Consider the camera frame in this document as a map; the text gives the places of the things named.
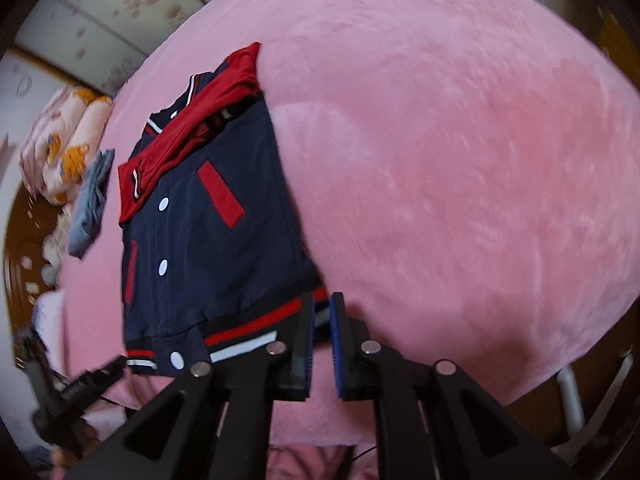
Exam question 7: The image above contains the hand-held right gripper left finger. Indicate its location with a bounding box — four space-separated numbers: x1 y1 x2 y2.
60 293 316 480

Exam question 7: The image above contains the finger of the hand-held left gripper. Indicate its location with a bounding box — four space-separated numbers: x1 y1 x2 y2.
64 354 129 402

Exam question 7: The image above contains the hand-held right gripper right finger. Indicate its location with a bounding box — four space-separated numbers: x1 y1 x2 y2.
329 292 584 480

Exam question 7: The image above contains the navy and red varsity jacket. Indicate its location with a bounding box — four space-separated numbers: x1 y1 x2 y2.
117 42 332 377

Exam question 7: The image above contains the brown wooden headboard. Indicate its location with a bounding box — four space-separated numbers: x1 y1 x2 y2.
3 182 68 321

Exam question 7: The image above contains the grey folded cloth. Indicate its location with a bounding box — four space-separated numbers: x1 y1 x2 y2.
67 149 116 261

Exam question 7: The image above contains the pink plush blanket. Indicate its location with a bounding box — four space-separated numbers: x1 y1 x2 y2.
55 0 640 448

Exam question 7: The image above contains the floral patterned folded quilt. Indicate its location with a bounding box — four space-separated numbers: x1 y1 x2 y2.
18 85 116 206

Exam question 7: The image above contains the black cable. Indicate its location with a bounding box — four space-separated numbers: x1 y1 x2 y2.
345 444 377 480

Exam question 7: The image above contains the white metal frame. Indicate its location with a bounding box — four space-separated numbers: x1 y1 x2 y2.
554 352 636 443

